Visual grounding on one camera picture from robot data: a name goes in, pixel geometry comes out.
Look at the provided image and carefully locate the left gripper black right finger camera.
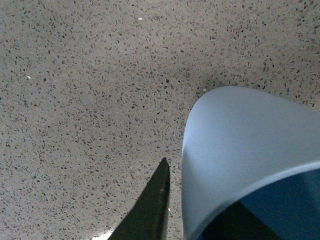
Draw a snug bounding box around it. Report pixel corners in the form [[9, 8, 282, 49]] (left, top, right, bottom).
[[202, 201, 280, 240]]

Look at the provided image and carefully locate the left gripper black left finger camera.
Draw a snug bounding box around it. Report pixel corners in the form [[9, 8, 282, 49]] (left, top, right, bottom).
[[109, 157, 171, 240]]

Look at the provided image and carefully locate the blue cup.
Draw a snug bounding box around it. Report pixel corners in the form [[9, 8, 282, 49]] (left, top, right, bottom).
[[181, 86, 320, 240]]

